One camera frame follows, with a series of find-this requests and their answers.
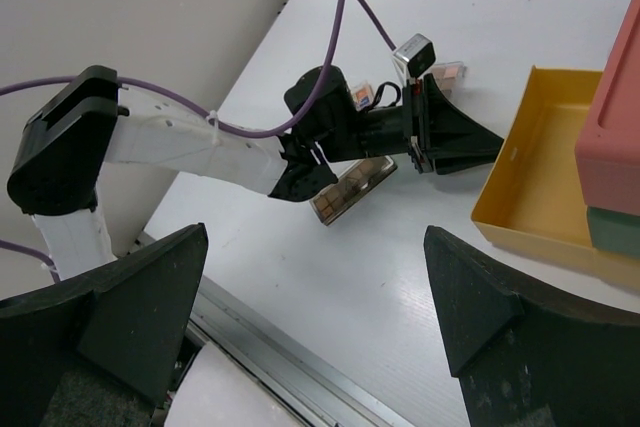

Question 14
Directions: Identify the white cover plate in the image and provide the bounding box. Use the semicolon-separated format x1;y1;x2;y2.
165;343;301;427

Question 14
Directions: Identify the brown eyeshadow palette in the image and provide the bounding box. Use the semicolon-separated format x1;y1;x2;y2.
310;156;397;226

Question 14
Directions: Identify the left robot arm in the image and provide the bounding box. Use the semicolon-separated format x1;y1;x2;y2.
7;66;503;281

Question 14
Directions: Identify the aluminium front rail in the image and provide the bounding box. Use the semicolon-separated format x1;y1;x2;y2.
129;234;431;427

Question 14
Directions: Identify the coral drawer cabinet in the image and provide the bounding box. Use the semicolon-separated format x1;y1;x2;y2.
575;0;639;216

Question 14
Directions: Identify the right gripper thin right finger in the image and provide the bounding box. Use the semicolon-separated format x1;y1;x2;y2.
424;226;639;426

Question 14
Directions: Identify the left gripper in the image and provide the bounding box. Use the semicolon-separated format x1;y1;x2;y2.
283;66;504;175

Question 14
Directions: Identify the green drawer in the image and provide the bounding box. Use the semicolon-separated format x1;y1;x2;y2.
586;206;640;258

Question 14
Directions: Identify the pink eyeshadow palette clear case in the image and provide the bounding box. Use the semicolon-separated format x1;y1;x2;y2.
429;62;466;100

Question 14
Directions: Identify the right gripper large left finger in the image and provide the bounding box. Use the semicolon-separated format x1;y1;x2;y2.
1;224;208;426

